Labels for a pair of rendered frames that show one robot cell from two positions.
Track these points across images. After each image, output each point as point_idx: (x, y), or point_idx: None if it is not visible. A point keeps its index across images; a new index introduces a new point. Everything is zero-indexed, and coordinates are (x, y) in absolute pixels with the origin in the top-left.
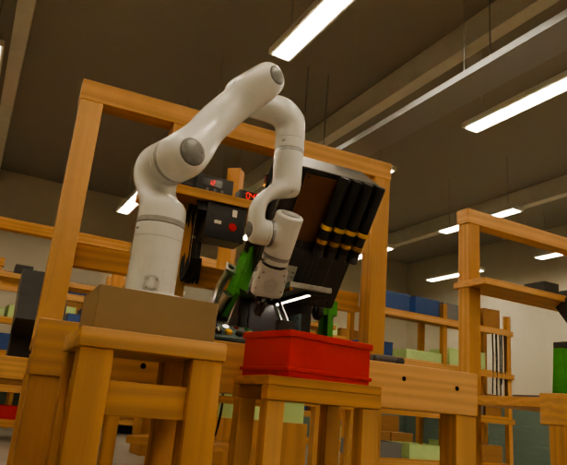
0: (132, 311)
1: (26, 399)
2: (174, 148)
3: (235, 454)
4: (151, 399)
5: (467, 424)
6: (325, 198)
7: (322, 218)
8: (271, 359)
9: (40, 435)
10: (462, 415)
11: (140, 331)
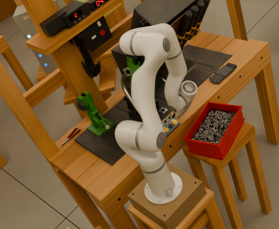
0: (178, 216)
1: (115, 222)
2: (154, 148)
3: (198, 174)
4: (198, 227)
5: (268, 67)
6: (178, 25)
7: (177, 32)
8: (209, 152)
9: (128, 225)
10: (265, 66)
11: (184, 217)
